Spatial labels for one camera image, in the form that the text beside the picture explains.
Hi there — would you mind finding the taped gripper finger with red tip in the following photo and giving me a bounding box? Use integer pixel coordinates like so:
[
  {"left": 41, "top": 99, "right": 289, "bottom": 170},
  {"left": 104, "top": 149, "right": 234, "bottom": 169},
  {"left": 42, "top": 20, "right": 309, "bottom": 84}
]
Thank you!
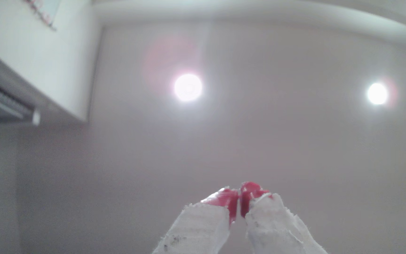
[
  {"left": 240, "top": 182, "right": 328, "bottom": 254},
  {"left": 152, "top": 188, "right": 239, "bottom": 254}
]

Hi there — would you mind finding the grey roller blind rail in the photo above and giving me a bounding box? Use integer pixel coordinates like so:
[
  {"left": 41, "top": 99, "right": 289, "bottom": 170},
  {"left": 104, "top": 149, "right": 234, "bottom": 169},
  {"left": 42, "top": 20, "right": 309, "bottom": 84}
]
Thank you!
[{"left": 0, "top": 73, "right": 41, "bottom": 126}]

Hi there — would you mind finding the round ceiling spotlight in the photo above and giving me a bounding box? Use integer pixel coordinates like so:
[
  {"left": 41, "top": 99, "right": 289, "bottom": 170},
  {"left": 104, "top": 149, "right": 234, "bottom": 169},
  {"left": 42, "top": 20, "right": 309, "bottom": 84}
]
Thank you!
[
  {"left": 173, "top": 73, "right": 203, "bottom": 103},
  {"left": 367, "top": 83, "right": 389, "bottom": 106}
]

